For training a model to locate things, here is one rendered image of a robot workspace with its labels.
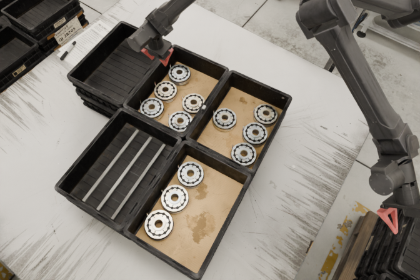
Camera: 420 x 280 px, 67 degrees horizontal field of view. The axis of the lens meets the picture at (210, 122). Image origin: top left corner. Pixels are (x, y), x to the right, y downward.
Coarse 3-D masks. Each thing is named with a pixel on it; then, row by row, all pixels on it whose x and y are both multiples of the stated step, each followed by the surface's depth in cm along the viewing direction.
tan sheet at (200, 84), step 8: (192, 72) 152; (200, 72) 152; (168, 80) 149; (192, 80) 149; (200, 80) 150; (208, 80) 150; (216, 80) 150; (184, 88) 147; (192, 88) 147; (200, 88) 147; (208, 88) 147; (152, 96) 144; (184, 96) 145; (168, 104) 142; (176, 104) 143; (192, 104) 143; (168, 112) 140; (160, 120) 138
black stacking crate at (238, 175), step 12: (180, 156) 125; (192, 156) 129; (204, 156) 123; (216, 168) 126; (228, 168) 120; (168, 180) 125; (240, 180) 123; (156, 192) 118; (144, 204) 111; (144, 216) 117; (132, 228) 111; (132, 240) 114
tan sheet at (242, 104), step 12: (228, 96) 145; (240, 96) 146; (252, 96) 146; (228, 108) 142; (240, 108) 142; (252, 108) 142; (276, 108) 143; (240, 120) 139; (252, 120) 139; (276, 120) 140; (204, 132) 136; (216, 132) 136; (228, 132) 136; (240, 132) 136; (204, 144) 133; (216, 144) 133; (228, 144) 133; (228, 156) 131
